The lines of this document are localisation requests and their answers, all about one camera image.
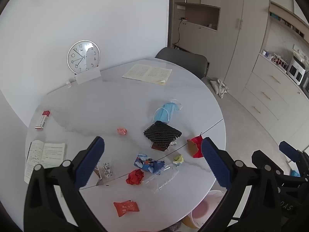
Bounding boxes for yellow paper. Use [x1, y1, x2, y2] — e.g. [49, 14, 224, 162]
[172, 154, 184, 167]

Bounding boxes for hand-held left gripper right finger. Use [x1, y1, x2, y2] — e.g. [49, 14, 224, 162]
[201, 137, 282, 232]

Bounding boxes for clear plastic packaging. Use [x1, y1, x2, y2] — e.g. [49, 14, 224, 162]
[141, 163, 180, 194]

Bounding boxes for beige wall cabinet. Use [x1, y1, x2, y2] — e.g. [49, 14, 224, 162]
[169, 0, 269, 102]

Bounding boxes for white tote bag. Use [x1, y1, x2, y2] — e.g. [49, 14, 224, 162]
[210, 78, 230, 99]

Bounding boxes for beige drawer unit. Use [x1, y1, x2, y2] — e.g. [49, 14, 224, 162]
[238, 53, 309, 148]

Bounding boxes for red snack packet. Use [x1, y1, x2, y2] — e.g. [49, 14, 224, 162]
[113, 199, 141, 217]

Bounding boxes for white wire rack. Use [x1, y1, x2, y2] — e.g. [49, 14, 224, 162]
[270, 53, 290, 72]

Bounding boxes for white countertop appliance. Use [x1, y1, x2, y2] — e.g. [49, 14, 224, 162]
[287, 54, 307, 85]

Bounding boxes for white pink trash bin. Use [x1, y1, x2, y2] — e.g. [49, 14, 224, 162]
[182, 190, 228, 229]

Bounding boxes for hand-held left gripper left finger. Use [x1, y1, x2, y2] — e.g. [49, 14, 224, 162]
[23, 136, 107, 232]

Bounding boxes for red torn packet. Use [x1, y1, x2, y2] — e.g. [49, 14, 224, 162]
[187, 133, 205, 159]

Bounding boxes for row of books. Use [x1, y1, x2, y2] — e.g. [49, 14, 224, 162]
[270, 12, 308, 38]

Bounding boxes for red paper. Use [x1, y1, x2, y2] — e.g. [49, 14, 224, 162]
[126, 169, 144, 186]

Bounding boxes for black ribbed sponge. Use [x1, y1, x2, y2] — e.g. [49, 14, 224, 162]
[143, 120, 182, 148]

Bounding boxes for small clear bag printed cards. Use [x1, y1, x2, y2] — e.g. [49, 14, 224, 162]
[95, 162, 115, 180]

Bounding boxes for round white wall clock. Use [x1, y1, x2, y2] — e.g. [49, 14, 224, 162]
[68, 40, 100, 75]

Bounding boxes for white folded card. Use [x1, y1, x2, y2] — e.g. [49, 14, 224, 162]
[74, 68, 101, 85]

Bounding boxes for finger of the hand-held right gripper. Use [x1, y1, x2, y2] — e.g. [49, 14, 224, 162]
[251, 150, 282, 176]
[278, 141, 309, 177]

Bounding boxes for grey cloth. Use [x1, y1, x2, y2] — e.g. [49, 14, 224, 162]
[164, 222, 184, 232]

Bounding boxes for blue face mask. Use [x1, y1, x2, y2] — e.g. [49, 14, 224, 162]
[153, 99, 183, 124]

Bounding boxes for brown snack packet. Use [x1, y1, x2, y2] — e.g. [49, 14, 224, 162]
[151, 142, 169, 152]

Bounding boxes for grey chair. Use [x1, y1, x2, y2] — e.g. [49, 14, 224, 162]
[154, 47, 210, 79]

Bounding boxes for open white book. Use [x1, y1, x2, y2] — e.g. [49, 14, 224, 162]
[24, 140, 66, 184]

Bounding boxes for red white small box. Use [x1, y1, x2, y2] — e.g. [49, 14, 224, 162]
[34, 110, 51, 130]

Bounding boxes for white wall rail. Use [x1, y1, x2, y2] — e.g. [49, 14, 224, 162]
[293, 45, 309, 58]

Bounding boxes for black cable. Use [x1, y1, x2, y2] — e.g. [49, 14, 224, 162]
[174, 19, 184, 49]

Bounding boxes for open yellow notebook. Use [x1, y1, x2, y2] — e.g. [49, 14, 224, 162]
[122, 64, 172, 86]

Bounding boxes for blue printed carton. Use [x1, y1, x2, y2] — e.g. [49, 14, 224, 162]
[134, 153, 166, 174]

